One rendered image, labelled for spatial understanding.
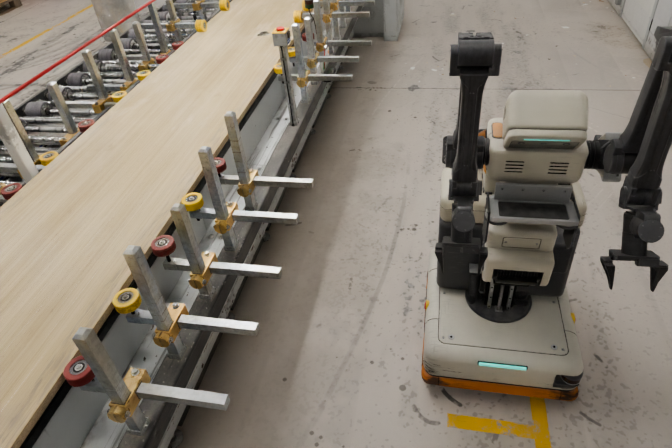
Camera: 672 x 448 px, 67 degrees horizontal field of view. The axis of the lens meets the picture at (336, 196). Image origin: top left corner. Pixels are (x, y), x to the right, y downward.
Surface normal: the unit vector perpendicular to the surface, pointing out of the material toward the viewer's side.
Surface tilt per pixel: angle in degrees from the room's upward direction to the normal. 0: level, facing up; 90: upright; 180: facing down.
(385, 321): 0
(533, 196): 90
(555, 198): 90
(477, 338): 0
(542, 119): 42
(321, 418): 0
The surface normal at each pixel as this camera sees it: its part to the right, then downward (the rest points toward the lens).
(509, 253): -0.11, -0.70
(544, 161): -0.17, 0.71
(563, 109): -0.18, -0.18
